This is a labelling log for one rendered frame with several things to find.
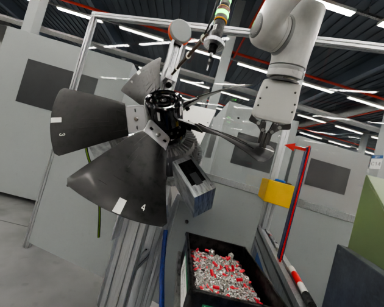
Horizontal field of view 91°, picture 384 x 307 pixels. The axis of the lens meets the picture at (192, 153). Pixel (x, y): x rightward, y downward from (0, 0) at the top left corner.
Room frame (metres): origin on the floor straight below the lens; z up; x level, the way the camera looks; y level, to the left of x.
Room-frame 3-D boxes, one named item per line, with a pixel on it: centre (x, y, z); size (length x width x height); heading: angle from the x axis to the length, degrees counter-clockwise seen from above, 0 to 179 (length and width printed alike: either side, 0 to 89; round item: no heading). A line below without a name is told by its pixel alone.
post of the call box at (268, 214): (0.82, -0.39, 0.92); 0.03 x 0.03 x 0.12; 78
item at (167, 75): (1.18, 0.27, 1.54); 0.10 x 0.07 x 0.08; 23
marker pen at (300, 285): (0.42, -0.30, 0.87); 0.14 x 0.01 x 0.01; 166
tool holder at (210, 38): (0.62, 0.03, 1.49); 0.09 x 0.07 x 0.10; 23
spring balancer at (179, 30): (1.27, 0.30, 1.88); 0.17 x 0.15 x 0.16; 78
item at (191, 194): (0.62, -0.03, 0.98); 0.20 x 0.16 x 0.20; 168
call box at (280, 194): (0.82, -0.39, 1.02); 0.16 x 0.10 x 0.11; 168
